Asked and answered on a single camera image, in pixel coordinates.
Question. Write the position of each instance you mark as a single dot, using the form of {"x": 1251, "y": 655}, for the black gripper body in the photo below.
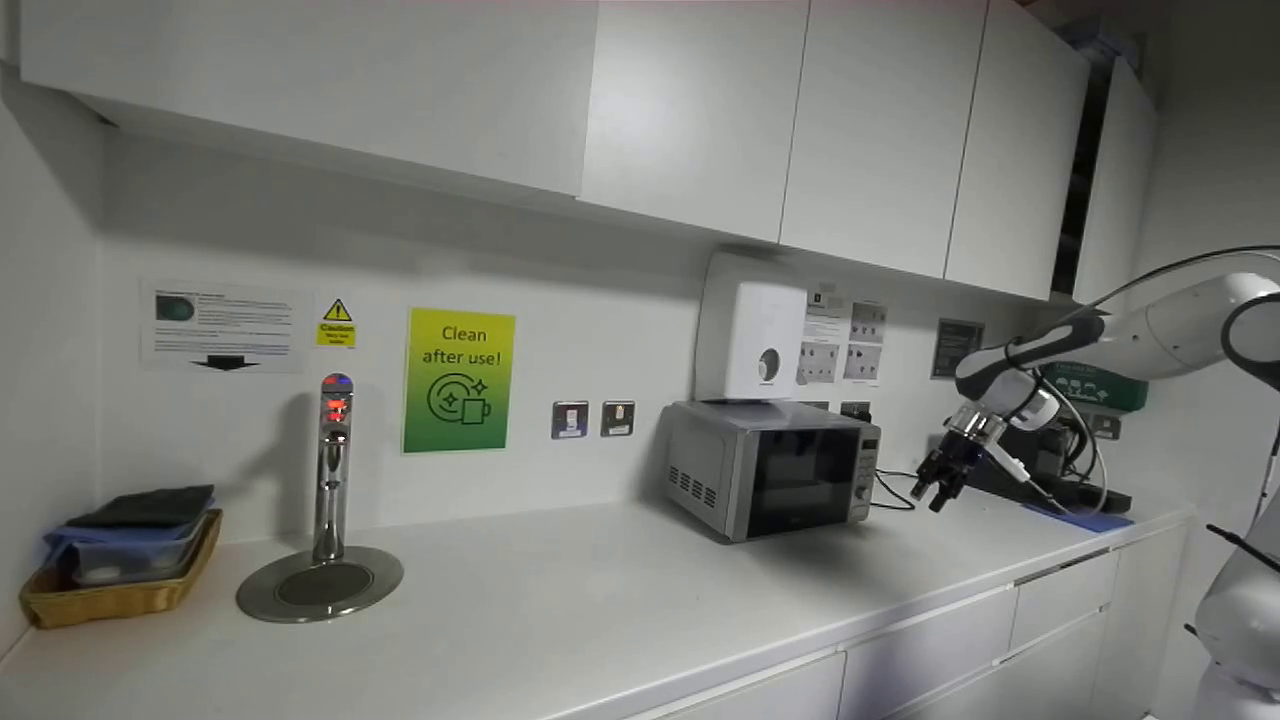
{"x": 984, "y": 462}

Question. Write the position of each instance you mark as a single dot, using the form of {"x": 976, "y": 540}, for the silver microwave oven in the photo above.
{"x": 707, "y": 466}

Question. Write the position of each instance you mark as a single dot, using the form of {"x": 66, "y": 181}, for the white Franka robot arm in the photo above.
{"x": 1173, "y": 327}

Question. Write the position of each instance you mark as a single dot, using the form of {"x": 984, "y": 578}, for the flat blue cloth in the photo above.
{"x": 1098, "y": 520}

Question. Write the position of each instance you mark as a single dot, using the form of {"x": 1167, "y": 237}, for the printed instruction sheet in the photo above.
{"x": 827, "y": 304}
{"x": 816, "y": 362}
{"x": 866, "y": 362}
{"x": 870, "y": 321}

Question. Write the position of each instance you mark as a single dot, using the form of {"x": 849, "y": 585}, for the white lower drawer front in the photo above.
{"x": 1062, "y": 601}

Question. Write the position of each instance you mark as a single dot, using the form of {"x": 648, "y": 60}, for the white lower cabinet front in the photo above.
{"x": 1062, "y": 680}
{"x": 925, "y": 655}
{"x": 1141, "y": 626}

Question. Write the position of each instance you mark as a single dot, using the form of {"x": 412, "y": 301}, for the white paper towel dispenser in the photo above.
{"x": 746, "y": 332}

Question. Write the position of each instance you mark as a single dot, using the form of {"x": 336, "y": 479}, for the white upper cabinet door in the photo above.
{"x": 692, "y": 107}
{"x": 1117, "y": 184}
{"x": 1014, "y": 160}
{"x": 880, "y": 135}
{"x": 334, "y": 82}

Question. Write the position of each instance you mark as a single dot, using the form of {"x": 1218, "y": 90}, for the green clean after use poster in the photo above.
{"x": 460, "y": 383}

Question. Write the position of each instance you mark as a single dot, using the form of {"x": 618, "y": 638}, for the chrome boiling water tap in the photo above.
{"x": 329, "y": 466}

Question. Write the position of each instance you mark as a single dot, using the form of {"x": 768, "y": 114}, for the yellow warning triangle sticker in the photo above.
{"x": 336, "y": 327}

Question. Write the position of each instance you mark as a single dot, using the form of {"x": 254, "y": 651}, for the round metal drip tray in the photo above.
{"x": 320, "y": 588}

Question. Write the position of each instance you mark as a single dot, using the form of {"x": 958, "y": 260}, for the white notice with green logo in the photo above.
{"x": 224, "y": 327}

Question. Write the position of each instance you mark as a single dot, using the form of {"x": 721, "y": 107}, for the flat black pad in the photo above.
{"x": 146, "y": 504}

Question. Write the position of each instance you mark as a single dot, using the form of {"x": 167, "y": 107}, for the yellow tray with items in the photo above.
{"x": 105, "y": 605}

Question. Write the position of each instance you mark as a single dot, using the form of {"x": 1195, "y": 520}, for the double wall power socket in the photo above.
{"x": 858, "y": 410}

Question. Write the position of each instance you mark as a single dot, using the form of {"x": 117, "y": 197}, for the dark framed wall sign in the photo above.
{"x": 955, "y": 351}

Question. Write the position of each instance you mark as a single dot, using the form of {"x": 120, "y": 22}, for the small wall socket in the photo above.
{"x": 1104, "y": 426}

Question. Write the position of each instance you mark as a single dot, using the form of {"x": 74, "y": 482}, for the silver wall switch plate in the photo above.
{"x": 813, "y": 400}
{"x": 618, "y": 416}
{"x": 571, "y": 423}

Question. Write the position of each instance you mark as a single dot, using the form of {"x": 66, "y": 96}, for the green wall sign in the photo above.
{"x": 1117, "y": 389}

